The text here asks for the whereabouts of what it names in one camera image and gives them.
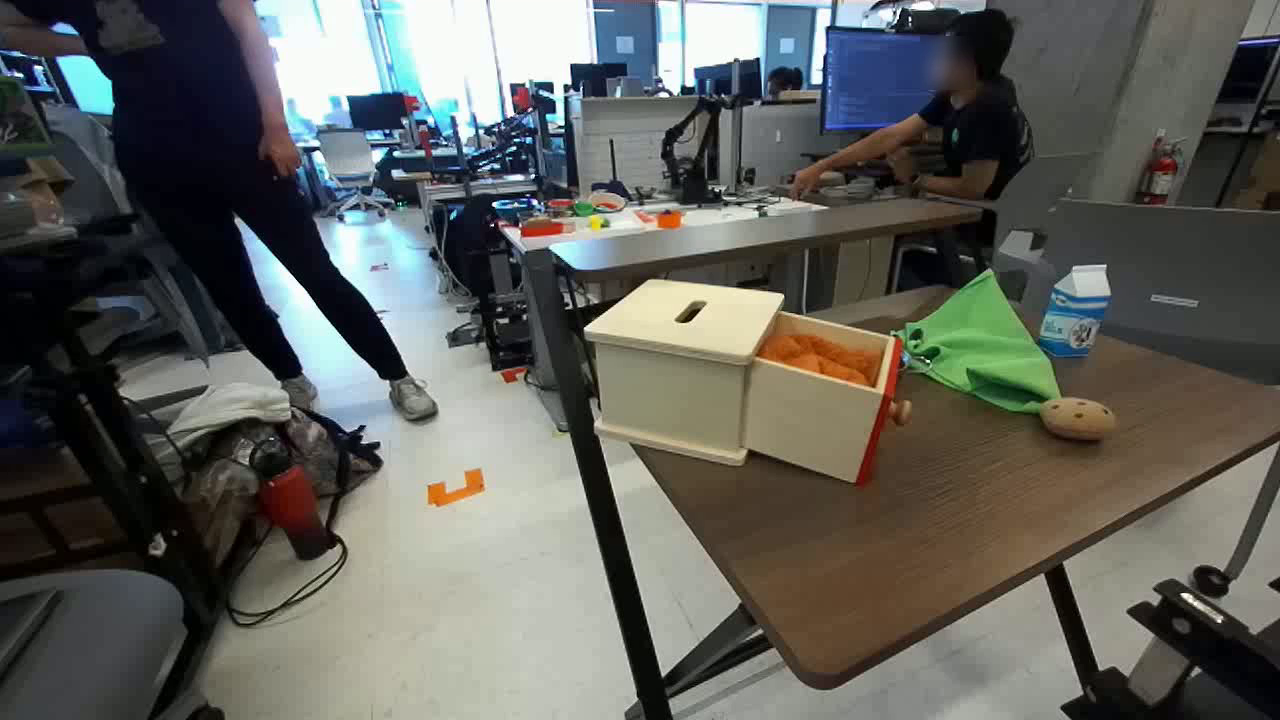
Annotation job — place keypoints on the blue white milk carton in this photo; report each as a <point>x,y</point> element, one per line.
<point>1072,321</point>

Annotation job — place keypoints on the black robot arm on desk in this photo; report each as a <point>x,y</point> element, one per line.
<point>692,145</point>

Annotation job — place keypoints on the cream wooden box with slot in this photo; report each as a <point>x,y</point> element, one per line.
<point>672,382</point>

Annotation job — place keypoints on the grey desk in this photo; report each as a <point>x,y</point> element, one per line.
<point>746,239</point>

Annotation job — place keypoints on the wooden drawer with orange front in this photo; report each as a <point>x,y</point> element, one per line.
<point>805,423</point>

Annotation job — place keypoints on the orange pieces in drawer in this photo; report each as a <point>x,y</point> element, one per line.
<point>822,356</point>

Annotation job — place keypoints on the dark bag pile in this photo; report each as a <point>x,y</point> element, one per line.
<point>320,463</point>

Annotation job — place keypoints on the green cloth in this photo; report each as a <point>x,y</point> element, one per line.
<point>980,348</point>

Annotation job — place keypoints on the white office chair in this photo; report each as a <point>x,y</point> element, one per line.
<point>349,161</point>

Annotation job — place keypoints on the computer monitor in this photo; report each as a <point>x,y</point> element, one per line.
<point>864,81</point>

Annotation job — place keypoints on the brown wooden table black legs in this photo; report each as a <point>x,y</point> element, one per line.
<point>962,533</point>

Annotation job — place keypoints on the seated person in black shirt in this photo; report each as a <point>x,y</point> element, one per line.
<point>980,132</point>

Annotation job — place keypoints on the white cloth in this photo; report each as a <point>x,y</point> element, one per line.
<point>224,408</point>

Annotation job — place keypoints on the brown potato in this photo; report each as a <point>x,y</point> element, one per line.
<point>1077,419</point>

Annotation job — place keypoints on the standing person in dark clothes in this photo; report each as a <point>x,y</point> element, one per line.
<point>184,132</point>

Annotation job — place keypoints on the grey panel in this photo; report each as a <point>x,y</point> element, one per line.
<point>1186,283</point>

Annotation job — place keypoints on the red fire extinguisher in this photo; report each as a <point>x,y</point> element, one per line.
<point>1161,174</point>

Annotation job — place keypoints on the black shelf rack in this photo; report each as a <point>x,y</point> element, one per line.
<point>82,400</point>

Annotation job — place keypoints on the grey chair seat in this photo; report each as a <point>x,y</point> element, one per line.
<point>87,640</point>

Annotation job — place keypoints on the black metal stand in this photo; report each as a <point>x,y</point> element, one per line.
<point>1202,646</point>

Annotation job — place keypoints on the orange bracket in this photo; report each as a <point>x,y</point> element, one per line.
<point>456,490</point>

